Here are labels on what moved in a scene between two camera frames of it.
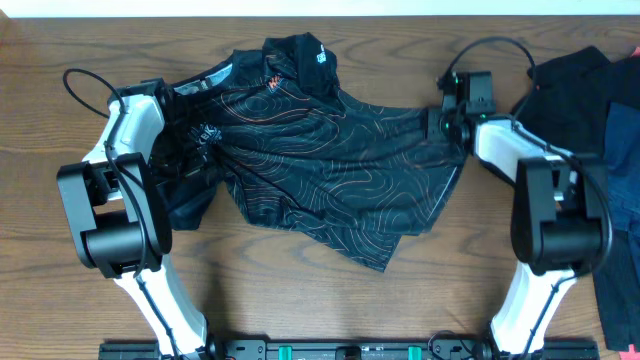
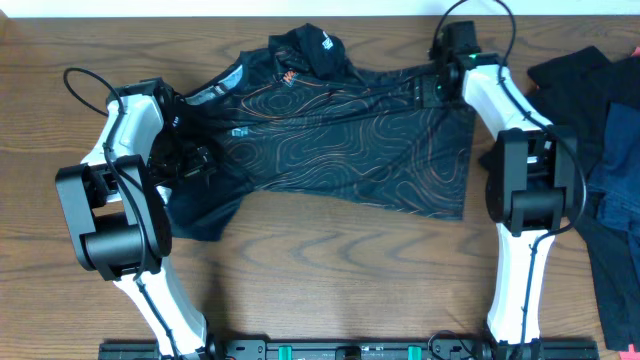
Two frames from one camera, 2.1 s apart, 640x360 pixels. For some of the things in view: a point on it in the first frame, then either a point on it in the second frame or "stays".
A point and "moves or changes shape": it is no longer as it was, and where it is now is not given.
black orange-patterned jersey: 272,137 moves or changes shape
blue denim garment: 622,164 stays
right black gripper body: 441,124 to 431,92
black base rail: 351,349 stays
